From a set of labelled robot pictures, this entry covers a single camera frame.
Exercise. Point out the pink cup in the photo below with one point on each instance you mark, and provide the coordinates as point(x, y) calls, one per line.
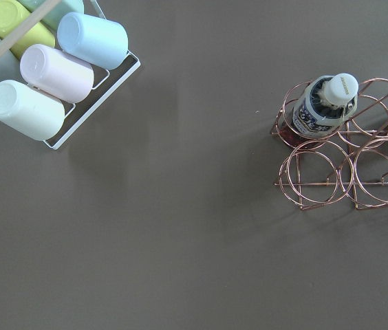
point(57, 73)

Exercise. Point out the light blue cup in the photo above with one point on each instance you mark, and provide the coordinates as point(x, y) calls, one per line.
point(98, 41)

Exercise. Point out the copper wire bottle rack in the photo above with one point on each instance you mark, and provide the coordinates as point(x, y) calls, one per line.
point(352, 163)

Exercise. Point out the white wire cup rack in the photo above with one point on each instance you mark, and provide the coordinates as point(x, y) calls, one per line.
point(77, 113)

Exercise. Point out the white cup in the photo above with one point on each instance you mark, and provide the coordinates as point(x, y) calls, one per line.
point(29, 111)

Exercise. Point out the tea bottle front right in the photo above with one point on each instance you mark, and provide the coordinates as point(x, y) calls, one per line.
point(326, 104)

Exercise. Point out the green cup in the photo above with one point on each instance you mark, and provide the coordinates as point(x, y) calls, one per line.
point(54, 16)

